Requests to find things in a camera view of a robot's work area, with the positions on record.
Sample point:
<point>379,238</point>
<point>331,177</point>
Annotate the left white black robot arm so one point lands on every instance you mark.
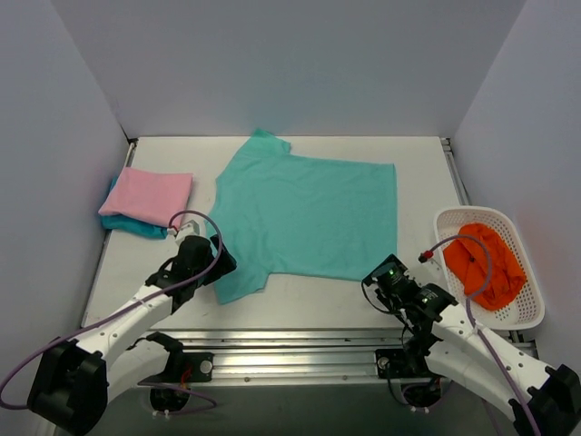
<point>78,377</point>

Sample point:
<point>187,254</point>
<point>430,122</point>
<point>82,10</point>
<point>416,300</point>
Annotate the aluminium rail frame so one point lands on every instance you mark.
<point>299,330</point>

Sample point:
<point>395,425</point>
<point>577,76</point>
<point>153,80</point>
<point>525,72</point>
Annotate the teal t shirt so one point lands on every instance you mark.
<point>281,213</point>

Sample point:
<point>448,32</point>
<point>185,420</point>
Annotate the white plastic perforated basket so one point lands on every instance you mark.
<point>528,309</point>

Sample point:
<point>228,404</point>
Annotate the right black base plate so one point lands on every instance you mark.
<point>404,363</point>

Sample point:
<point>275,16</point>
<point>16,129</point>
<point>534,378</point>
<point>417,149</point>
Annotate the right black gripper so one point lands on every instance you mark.
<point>377,276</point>

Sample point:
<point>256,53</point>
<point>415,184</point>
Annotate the orange t shirt in basket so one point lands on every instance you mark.
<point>468,262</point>

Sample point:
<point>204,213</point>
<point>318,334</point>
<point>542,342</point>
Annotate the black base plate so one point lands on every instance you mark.
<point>184,368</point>
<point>404,363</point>

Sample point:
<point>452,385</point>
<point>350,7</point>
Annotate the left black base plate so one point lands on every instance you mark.
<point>184,368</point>

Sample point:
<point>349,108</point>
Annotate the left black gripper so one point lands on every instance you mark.
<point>222,262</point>

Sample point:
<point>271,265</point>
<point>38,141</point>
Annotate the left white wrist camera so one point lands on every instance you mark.
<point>190,228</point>

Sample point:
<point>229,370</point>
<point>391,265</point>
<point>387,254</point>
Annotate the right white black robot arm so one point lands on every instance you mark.
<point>539,399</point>

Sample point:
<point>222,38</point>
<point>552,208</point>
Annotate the folded teal t shirt underneath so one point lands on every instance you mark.
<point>135,227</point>

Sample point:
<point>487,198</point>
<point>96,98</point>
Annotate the folded pink t shirt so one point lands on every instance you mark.
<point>152,198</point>

